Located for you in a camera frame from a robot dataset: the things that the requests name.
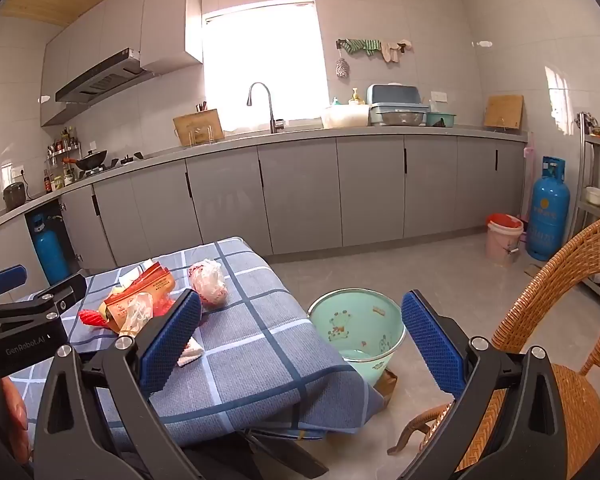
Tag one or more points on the gas stove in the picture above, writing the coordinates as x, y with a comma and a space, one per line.
125, 161

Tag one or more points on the steel shelf rack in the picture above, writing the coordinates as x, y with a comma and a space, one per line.
587, 170

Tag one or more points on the white tissue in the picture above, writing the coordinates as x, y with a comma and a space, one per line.
191, 355

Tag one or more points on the blue dish rack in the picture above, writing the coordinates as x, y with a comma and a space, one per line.
395, 94

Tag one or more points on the mint green patterned bin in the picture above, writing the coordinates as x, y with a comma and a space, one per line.
340, 320

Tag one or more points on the wooden cutting board on stand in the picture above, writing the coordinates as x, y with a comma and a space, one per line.
197, 127

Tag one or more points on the orange tan snack packet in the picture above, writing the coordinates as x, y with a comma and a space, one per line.
122, 305

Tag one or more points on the yellow soap bottle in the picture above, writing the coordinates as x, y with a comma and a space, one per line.
356, 98

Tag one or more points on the pale wooden cutting board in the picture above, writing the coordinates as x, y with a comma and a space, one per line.
503, 111

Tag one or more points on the pink bucket red liner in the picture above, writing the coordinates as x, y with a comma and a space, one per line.
502, 245

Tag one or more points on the white bowl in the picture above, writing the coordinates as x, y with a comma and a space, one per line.
594, 196

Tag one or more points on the green striped towel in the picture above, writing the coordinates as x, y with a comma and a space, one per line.
362, 46

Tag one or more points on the clear plastic wrapper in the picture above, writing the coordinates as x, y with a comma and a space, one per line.
137, 312

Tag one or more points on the wicker chair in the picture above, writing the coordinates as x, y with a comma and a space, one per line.
535, 300

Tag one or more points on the grey kitchen counter cabinets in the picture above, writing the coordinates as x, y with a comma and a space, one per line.
300, 195

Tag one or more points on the pink clear bag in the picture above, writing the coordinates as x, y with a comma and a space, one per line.
207, 282

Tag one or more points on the small blue gas cylinder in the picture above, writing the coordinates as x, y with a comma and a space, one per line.
50, 255

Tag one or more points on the white wall socket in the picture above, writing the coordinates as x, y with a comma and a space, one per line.
17, 174

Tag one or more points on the bright window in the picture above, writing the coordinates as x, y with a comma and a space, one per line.
265, 50

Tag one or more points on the large blue gas cylinder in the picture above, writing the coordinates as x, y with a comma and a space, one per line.
547, 215

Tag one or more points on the beige gloves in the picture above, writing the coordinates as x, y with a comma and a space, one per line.
392, 51

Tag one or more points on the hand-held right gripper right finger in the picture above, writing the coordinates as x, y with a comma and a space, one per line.
432, 347

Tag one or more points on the green basin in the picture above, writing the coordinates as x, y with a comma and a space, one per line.
440, 120

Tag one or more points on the flat wooden plank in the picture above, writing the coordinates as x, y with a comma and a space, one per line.
535, 269

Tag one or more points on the metal spice rack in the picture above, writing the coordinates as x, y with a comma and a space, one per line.
62, 147

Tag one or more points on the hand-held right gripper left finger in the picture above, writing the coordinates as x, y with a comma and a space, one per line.
172, 345

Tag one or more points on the grey wall cabinets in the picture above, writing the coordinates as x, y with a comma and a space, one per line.
165, 15

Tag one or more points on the white plastic basin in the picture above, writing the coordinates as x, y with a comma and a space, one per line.
345, 116

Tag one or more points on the row of sauce bottles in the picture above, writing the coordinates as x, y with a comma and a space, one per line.
57, 182

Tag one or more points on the person's left hand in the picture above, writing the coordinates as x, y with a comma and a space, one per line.
15, 410

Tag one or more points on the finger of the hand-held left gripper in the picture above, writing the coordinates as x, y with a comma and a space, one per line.
62, 292
5, 280

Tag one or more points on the black wok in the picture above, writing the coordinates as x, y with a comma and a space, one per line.
91, 160

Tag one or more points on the range hood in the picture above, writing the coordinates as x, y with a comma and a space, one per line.
100, 80

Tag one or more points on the steel gooseneck faucet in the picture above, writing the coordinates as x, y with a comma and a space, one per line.
271, 110

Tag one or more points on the knife block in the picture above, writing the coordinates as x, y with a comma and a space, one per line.
202, 107

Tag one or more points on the blue checked tablecloth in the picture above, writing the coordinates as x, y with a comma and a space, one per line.
260, 340

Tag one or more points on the grey hanging duster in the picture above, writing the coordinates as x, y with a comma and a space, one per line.
341, 68

